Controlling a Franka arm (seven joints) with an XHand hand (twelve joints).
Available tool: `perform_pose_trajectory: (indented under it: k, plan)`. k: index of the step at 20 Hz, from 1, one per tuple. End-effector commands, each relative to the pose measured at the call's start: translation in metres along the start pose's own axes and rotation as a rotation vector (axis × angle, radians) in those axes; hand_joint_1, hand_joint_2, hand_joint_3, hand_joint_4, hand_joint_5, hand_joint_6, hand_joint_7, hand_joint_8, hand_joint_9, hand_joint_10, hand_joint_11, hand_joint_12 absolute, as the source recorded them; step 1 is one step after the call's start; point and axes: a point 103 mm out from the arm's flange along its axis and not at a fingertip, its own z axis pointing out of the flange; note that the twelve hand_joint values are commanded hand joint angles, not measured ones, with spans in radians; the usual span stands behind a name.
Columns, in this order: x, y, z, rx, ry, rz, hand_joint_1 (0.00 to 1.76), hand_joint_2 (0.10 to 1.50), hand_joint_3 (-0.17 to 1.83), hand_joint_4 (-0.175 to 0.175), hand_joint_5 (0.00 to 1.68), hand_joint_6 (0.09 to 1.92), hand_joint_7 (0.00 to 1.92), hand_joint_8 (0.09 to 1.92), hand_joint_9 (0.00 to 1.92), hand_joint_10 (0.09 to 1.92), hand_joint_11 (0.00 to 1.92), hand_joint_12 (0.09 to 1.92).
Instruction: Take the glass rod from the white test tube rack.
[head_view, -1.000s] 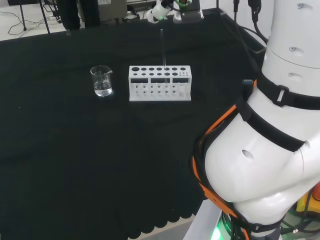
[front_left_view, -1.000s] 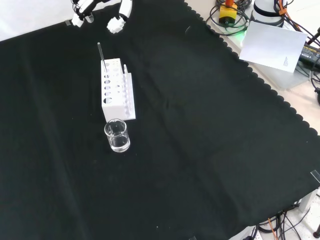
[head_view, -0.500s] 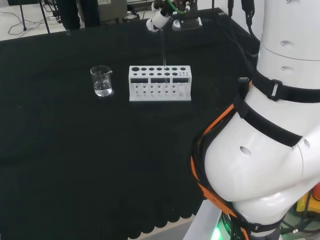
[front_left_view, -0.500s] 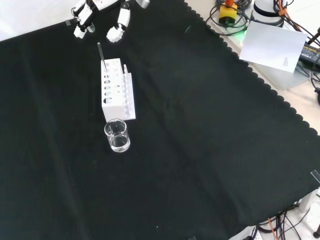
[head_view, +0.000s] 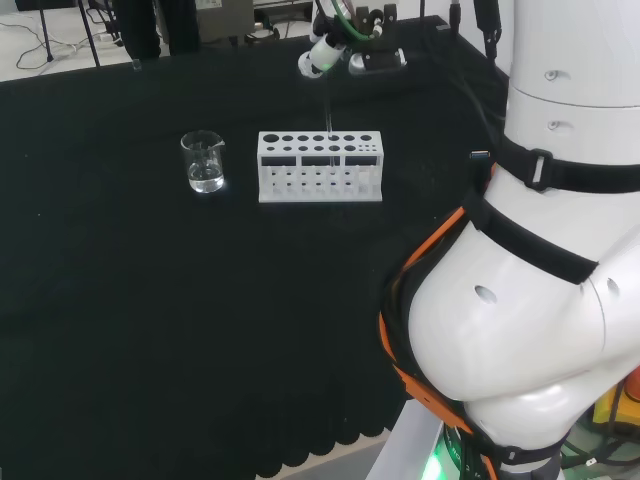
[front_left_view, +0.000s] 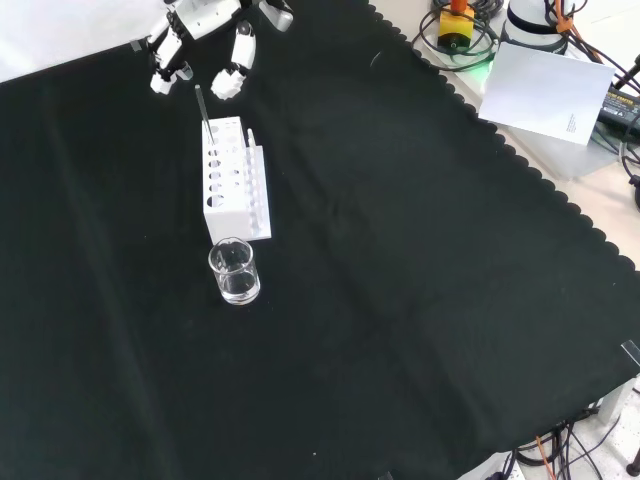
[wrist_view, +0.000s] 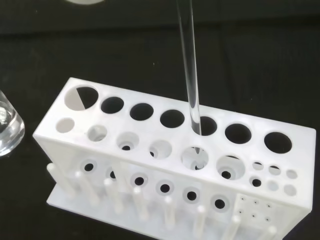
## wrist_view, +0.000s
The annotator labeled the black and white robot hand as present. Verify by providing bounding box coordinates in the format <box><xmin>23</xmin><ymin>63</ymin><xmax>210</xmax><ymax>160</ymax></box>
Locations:
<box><xmin>63</xmin><ymin>0</ymin><xmax>106</xmax><ymax>6</ymax></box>

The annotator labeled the glass beaker with water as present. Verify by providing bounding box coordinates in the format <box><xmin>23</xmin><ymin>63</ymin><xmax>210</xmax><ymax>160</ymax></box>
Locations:
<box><xmin>0</xmin><ymin>89</ymin><xmax>26</xmax><ymax>158</ymax></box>

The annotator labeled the white test tube rack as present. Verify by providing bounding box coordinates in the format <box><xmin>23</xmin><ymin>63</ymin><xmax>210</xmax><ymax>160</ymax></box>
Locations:
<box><xmin>32</xmin><ymin>76</ymin><xmax>317</xmax><ymax>240</ymax></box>

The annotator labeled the black bench cloth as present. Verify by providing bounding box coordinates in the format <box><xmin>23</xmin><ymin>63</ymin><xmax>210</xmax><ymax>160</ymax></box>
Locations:
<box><xmin>0</xmin><ymin>0</ymin><xmax>320</xmax><ymax>240</ymax></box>

